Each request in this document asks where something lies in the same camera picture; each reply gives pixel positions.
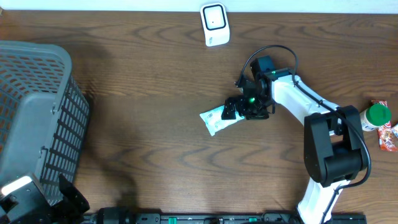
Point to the white barcode scanner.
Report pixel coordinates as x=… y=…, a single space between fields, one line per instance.
x=215 y=24

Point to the red snack bar wrapper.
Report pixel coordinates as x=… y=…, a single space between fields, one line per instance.
x=387 y=140

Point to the grey plastic basket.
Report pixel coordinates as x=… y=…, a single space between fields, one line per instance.
x=44 y=115

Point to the teal wet wipes pack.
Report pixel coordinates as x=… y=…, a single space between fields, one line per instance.
x=213 y=121

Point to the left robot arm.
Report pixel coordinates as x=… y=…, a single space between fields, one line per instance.
x=68 y=218

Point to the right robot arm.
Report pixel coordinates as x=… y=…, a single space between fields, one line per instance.
x=334 y=150

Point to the green lid jar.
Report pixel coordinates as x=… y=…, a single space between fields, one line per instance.
x=375 y=117

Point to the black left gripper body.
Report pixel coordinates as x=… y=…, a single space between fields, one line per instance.
x=60 y=214

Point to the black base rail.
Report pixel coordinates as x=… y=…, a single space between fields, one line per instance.
x=156 y=218

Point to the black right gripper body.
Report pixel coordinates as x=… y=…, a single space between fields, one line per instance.
x=253 y=105

